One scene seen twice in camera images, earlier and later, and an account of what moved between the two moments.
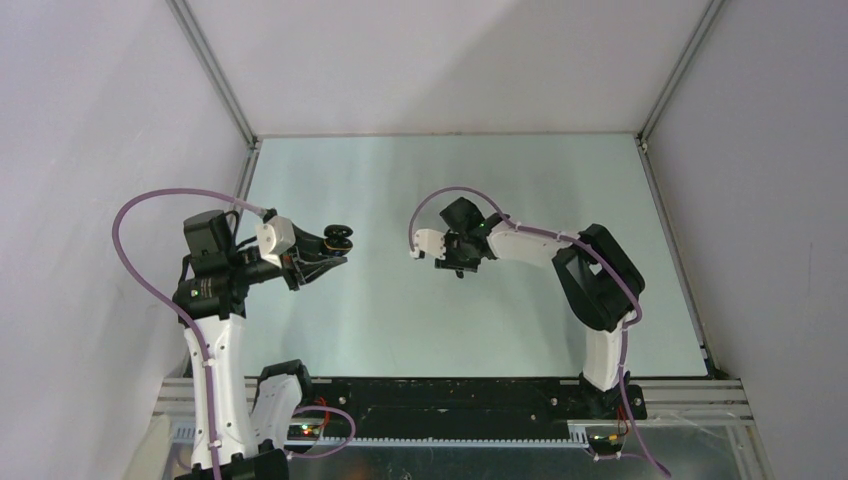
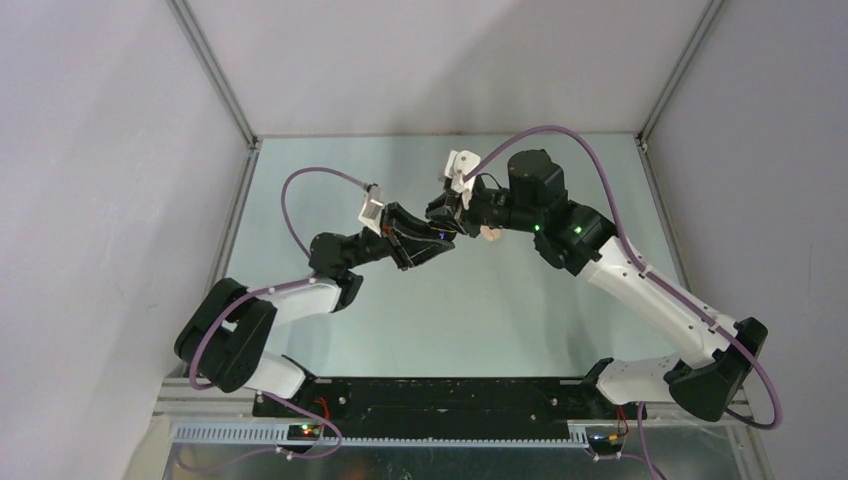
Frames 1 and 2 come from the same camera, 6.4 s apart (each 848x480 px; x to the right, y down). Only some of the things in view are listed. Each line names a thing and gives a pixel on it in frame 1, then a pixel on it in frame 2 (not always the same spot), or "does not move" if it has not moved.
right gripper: [451, 264] -> [444, 210]
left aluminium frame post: [215, 68] does not move
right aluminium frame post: [685, 61] does not move
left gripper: [302, 262] -> [395, 213]
